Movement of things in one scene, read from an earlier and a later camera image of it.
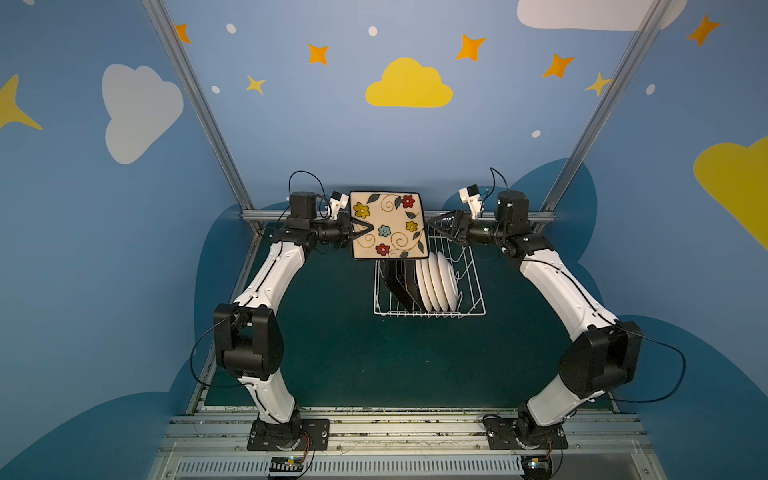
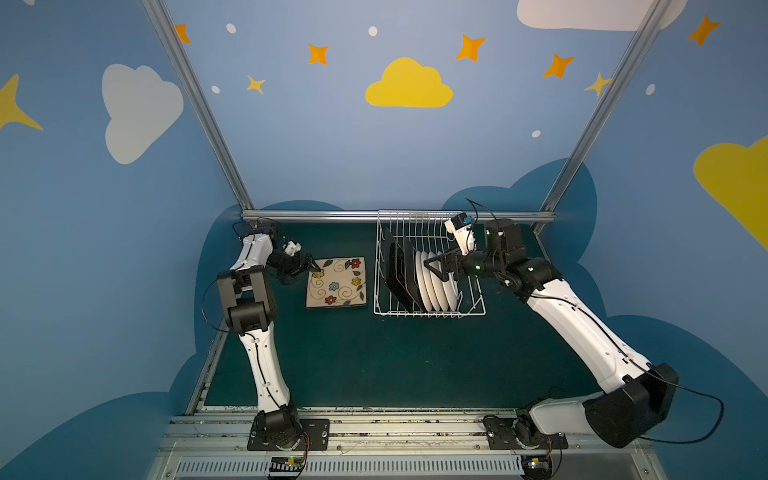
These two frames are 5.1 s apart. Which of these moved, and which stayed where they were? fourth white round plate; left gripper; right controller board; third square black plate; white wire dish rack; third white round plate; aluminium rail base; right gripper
Moved: right gripper; left gripper
Stayed: white wire dish rack; fourth white round plate; third square black plate; third white round plate; aluminium rail base; right controller board
